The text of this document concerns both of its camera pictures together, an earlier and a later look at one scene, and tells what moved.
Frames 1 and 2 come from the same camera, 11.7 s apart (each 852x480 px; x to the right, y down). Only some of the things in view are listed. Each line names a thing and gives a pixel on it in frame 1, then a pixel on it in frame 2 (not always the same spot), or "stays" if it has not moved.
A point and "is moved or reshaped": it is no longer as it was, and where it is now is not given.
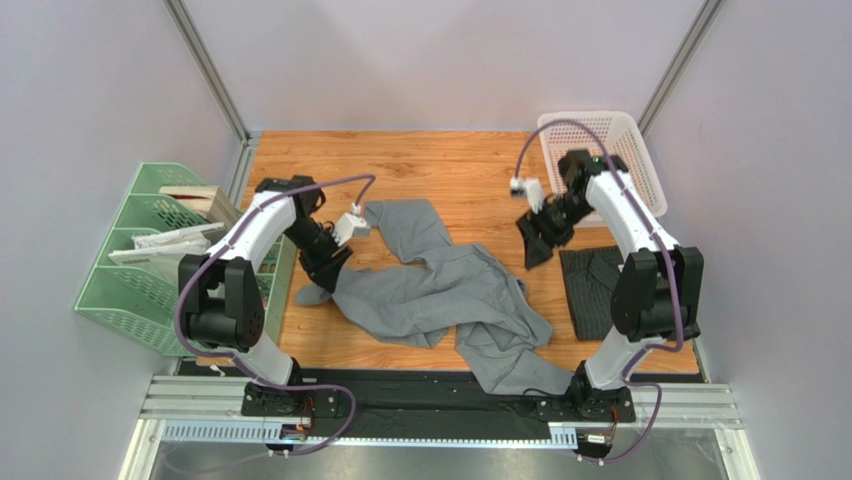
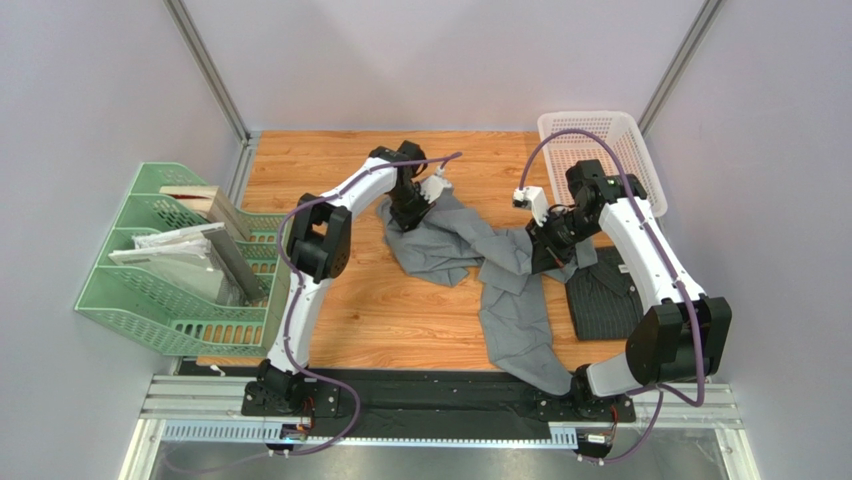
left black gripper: [324, 269] -> [409, 222]
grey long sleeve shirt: [459, 286] is moved or reshaped
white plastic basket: [613, 134] stays
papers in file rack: [160, 252] stays
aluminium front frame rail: [190, 410] stays
